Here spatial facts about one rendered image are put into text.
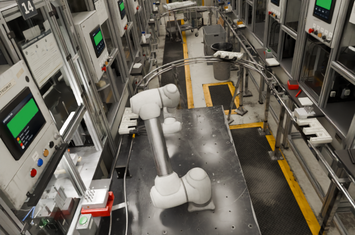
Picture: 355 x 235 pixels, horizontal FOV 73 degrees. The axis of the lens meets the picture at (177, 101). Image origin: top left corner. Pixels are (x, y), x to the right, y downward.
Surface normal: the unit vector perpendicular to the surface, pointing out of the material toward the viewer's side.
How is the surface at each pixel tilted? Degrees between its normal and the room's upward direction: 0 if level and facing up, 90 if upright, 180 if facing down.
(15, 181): 90
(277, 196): 0
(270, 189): 0
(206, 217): 0
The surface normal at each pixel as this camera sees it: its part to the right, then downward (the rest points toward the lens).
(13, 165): 0.99, -0.10
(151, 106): 0.22, 0.07
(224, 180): -0.11, -0.84
